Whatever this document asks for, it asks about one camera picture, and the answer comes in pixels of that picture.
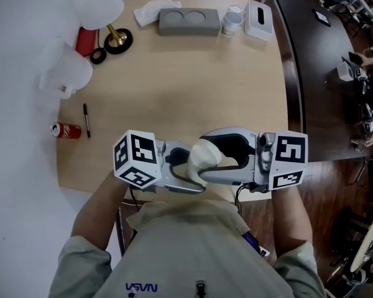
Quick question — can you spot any black square card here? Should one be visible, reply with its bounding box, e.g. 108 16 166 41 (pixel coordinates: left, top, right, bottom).
311 8 332 27

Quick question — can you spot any white cloth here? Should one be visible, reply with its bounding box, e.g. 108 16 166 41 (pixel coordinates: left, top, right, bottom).
132 0 183 28

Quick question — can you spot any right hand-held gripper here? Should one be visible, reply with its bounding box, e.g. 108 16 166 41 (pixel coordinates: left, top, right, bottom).
198 126 309 194

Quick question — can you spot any small purple device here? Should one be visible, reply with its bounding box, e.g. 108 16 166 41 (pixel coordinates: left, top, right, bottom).
241 232 271 258

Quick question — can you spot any black marker pen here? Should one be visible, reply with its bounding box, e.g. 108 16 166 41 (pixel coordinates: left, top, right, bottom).
82 103 91 138

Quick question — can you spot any white tissue box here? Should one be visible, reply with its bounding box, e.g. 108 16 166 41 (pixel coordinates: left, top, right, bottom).
244 0 274 42

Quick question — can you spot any white kettle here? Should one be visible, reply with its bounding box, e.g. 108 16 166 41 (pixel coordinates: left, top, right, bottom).
39 37 94 101

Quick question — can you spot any grey cup holder tray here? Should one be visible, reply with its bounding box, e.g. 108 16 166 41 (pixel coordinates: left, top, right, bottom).
157 7 222 37

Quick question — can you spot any round wooden side table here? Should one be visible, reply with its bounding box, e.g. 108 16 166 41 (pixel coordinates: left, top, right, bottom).
349 208 373 273

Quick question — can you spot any person's grey shirt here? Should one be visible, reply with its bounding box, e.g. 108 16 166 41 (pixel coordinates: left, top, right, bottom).
48 197 327 298

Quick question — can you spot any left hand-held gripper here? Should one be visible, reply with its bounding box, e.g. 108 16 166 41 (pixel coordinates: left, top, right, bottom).
113 130 206 196

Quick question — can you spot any red case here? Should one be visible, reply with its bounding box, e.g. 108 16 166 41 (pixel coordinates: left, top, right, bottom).
75 26 99 58

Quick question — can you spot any person's right forearm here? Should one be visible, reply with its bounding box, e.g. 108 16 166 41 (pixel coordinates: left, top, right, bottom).
269 186 315 260

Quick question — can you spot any red soda can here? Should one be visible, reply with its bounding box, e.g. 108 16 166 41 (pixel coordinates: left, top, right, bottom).
50 122 82 140

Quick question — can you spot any brass lamp with white shade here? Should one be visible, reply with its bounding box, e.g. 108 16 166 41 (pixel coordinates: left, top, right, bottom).
71 0 134 55

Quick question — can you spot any black tape roll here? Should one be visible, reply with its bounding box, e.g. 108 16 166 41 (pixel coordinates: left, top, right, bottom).
90 47 108 65

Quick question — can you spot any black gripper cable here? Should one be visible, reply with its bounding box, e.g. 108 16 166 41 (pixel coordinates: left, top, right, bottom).
129 185 142 212
234 183 246 217

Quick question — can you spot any clear glass mug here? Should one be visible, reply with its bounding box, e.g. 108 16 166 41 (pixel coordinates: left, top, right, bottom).
220 4 246 36

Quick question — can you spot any person's left forearm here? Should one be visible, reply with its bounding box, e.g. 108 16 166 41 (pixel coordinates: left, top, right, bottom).
71 172 133 251

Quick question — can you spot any small white box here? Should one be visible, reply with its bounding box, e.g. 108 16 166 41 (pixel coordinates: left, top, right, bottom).
336 62 354 83

